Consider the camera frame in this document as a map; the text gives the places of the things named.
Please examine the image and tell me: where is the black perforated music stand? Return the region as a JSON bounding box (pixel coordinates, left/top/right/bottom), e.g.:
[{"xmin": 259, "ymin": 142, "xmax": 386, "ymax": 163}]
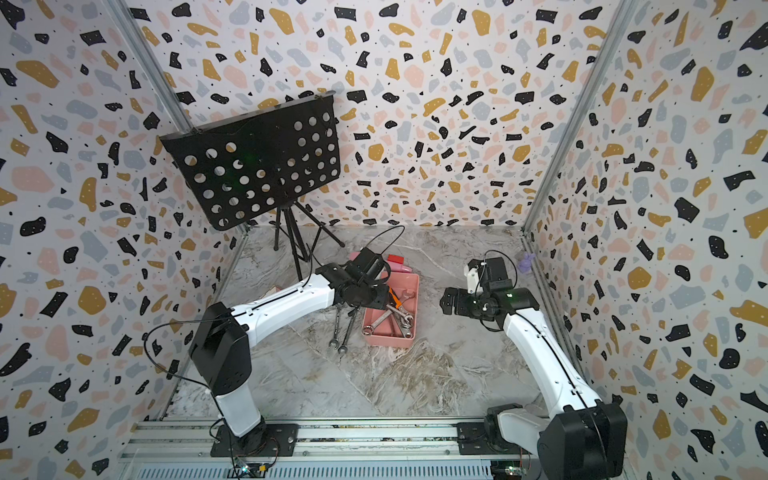
[{"xmin": 160, "ymin": 92, "xmax": 342, "ymax": 265}]

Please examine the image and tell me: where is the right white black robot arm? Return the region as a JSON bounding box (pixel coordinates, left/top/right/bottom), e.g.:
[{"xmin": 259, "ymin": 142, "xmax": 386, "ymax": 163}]
[{"xmin": 440, "ymin": 288, "xmax": 628, "ymax": 479}]

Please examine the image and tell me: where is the medium silver combination wrench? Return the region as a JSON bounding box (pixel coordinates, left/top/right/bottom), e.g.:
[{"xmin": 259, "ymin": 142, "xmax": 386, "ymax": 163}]
[{"xmin": 337, "ymin": 307, "xmax": 359, "ymax": 356}]

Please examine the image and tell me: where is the silver adjustable wrench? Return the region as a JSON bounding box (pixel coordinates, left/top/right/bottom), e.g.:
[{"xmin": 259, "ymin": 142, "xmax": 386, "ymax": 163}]
[{"xmin": 396, "ymin": 307, "xmax": 414, "ymax": 339}]

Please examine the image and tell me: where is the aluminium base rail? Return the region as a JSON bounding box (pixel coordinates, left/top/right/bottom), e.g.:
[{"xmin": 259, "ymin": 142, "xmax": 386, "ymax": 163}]
[{"xmin": 117, "ymin": 417, "xmax": 545, "ymax": 479}]

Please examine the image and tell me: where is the small silver combination wrench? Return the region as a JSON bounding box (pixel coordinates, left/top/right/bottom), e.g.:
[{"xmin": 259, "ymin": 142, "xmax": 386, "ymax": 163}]
[{"xmin": 328, "ymin": 304, "xmax": 343, "ymax": 349}]

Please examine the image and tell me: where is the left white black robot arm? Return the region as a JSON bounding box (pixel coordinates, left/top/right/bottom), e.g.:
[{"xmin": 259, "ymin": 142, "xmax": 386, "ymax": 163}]
[{"xmin": 190, "ymin": 262, "xmax": 390, "ymax": 439}]

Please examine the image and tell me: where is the pink plastic storage box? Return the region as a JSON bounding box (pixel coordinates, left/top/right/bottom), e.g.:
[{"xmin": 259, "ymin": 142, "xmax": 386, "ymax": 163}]
[{"xmin": 362, "ymin": 272, "xmax": 420, "ymax": 349}]

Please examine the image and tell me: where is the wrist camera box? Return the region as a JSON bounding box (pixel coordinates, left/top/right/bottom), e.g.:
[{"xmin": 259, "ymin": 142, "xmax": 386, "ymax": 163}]
[
  {"xmin": 464, "ymin": 257, "xmax": 516, "ymax": 295},
  {"xmin": 345, "ymin": 247, "xmax": 392, "ymax": 283}
]

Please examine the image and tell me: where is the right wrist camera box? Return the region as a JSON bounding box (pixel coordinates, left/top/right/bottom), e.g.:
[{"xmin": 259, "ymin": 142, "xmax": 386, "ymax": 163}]
[{"xmin": 464, "ymin": 257, "xmax": 516, "ymax": 295}]

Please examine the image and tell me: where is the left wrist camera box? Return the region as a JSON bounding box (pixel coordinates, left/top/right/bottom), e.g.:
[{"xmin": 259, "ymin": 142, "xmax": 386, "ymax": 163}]
[{"xmin": 345, "ymin": 247, "xmax": 392, "ymax": 283}]

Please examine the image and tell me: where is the large silver combination wrench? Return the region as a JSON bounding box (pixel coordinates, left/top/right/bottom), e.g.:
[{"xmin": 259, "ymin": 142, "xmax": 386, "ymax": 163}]
[{"xmin": 362, "ymin": 306, "xmax": 404, "ymax": 338}]

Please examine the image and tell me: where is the orange handled adjustable wrench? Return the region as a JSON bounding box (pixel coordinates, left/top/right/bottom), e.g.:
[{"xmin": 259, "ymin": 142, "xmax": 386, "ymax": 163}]
[{"xmin": 388, "ymin": 287, "xmax": 402, "ymax": 309}]

